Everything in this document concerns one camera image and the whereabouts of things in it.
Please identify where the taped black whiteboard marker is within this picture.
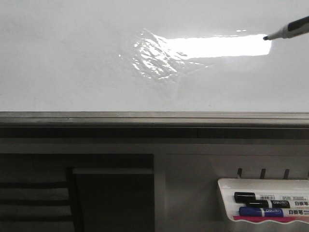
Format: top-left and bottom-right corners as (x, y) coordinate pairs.
(263, 16), (309, 41)

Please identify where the white whiteboard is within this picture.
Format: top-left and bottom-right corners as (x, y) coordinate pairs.
(0, 0), (309, 128)

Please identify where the white marker tray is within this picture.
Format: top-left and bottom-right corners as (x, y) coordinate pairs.
(218, 178), (309, 232)

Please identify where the black capped marker upper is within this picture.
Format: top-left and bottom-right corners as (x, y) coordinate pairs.
(234, 192), (309, 203)

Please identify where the black capped marker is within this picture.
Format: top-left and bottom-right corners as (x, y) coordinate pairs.
(246, 200), (309, 209)
(234, 192), (309, 203)

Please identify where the blue capped marker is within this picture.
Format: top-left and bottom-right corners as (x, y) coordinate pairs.
(239, 207), (309, 218)

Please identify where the black capped marker lower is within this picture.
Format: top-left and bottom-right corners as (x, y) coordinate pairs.
(246, 200), (309, 209)

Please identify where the pink marker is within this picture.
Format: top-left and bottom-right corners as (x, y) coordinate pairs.
(232, 216), (309, 223)

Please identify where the black chair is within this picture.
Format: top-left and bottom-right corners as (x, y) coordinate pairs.
(0, 167), (84, 232)

